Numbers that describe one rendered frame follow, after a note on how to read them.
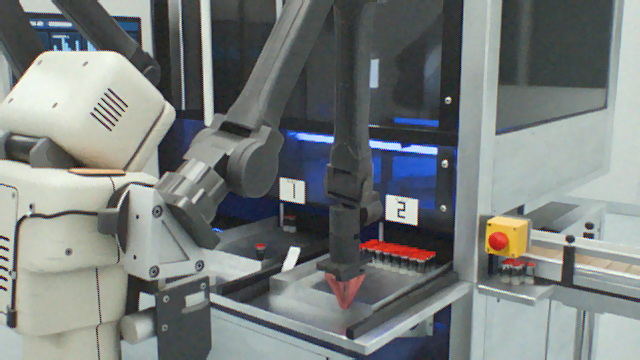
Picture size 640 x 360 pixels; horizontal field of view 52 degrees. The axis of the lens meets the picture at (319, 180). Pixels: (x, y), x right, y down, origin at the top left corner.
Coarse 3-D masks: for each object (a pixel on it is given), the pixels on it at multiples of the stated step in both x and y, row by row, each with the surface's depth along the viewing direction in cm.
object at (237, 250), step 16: (256, 224) 185; (272, 224) 190; (224, 240) 176; (240, 240) 178; (256, 240) 178; (272, 240) 178; (288, 240) 178; (304, 240) 178; (320, 240) 166; (208, 256) 161; (224, 256) 157; (240, 256) 153; (256, 256) 164; (272, 256) 164
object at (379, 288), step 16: (320, 256) 153; (288, 272) 144; (304, 272) 149; (320, 272) 153; (368, 272) 153; (384, 272) 153; (432, 272) 143; (272, 288) 140; (288, 288) 137; (304, 288) 134; (320, 288) 142; (368, 288) 142; (384, 288) 142; (400, 288) 142; (416, 288) 138; (320, 304) 132; (336, 304) 130; (352, 304) 127; (368, 304) 125; (384, 304) 128
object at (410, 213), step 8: (392, 200) 155; (400, 200) 154; (408, 200) 153; (416, 200) 151; (392, 208) 156; (408, 208) 153; (416, 208) 152; (392, 216) 156; (408, 216) 153; (416, 216) 152; (416, 224) 152
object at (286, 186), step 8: (280, 184) 177; (288, 184) 176; (296, 184) 174; (304, 184) 172; (280, 192) 178; (288, 192) 176; (296, 192) 174; (304, 192) 173; (288, 200) 177; (296, 200) 175; (304, 200) 173
